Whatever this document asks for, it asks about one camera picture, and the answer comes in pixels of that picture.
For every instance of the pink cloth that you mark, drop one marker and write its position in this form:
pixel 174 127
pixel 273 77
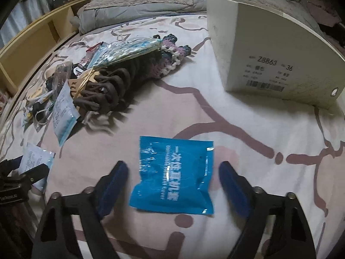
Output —
pixel 323 13

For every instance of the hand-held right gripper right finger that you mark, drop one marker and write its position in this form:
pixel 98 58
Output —
pixel 234 188

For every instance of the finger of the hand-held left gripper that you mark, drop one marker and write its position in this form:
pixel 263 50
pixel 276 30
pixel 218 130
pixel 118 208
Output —
pixel 37 174
pixel 10 165

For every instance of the clear bag of dark items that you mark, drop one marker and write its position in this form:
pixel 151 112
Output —
pixel 60 75

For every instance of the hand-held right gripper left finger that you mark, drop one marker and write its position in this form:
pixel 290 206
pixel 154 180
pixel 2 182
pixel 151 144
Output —
pixel 114 186

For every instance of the blue plastic packet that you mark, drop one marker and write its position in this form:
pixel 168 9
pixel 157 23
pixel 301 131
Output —
pixel 172 175

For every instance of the grey duvet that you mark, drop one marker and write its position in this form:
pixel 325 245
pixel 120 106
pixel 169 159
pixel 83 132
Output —
pixel 134 14

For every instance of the white mask packet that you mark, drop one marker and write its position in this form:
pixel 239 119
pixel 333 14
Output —
pixel 63 113
pixel 35 156

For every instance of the cream shoe box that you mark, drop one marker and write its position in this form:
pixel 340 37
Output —
pixel 269 45

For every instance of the grey curtain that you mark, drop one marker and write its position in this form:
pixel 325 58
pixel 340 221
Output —
pixel 27 8

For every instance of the shiny foil packet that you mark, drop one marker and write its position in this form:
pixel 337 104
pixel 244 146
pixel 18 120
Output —
pixel 129 51

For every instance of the purple crocheted pouch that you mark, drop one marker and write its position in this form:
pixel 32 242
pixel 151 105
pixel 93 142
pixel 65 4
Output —
pixel 172 55

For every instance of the gold hair clip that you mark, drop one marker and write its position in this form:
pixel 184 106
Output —
pixel 80 82

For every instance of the wooden bedside shelf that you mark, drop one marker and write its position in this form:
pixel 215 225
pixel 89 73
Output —
pixel 35 37

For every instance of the blue white striped packet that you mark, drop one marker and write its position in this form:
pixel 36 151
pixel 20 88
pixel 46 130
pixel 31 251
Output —
pixel 98 54

